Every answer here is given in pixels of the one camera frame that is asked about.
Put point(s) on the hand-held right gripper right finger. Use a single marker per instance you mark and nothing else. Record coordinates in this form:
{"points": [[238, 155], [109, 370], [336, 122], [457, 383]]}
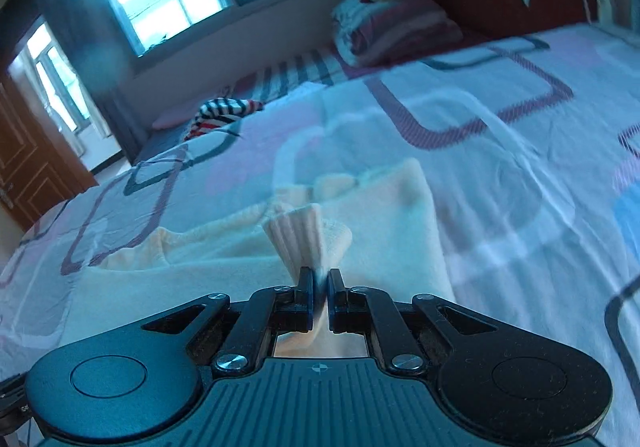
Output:
{"points": [[336, 299]]}

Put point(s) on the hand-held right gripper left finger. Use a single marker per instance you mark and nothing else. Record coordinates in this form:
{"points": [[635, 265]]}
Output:
{"points": [[306, 299]]}

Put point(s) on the white sock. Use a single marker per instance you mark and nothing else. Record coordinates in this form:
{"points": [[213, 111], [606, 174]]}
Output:
{"points": [[380, 222]]}

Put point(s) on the red white navy striped garment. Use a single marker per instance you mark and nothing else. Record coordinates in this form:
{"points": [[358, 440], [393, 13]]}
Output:
{"points": [[222, 114]]}

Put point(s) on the geometric print bedsheet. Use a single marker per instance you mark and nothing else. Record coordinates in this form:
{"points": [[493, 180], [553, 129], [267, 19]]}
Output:
{"points": [[500, 167]]}

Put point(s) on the striped mattress pad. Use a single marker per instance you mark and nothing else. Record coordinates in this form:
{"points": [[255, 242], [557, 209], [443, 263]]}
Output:
{"points": [[295, 69]]}

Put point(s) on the striped pillow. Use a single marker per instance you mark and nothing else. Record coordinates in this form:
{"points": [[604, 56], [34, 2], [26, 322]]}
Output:
{"points": [[400, 27]]}

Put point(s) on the brown wooden door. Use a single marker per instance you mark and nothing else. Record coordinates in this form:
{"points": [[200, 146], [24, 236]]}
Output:
{"points": [[35, 172]]}

